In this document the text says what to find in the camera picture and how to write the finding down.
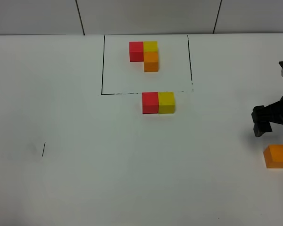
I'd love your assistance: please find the red template block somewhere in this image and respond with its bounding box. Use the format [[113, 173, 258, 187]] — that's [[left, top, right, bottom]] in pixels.
[[129, 41, 144, 62]]

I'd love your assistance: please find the orange template block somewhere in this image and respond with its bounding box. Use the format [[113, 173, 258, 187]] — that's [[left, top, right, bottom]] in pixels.
[[144, 51, 159, 72]]

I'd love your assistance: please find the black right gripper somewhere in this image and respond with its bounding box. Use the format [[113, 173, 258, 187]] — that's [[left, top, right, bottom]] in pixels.
[[251, 96, 283, 137]]

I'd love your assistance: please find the yellow template block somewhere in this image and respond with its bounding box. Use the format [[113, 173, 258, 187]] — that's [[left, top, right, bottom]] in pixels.
[[143, 41, 158, 52]]

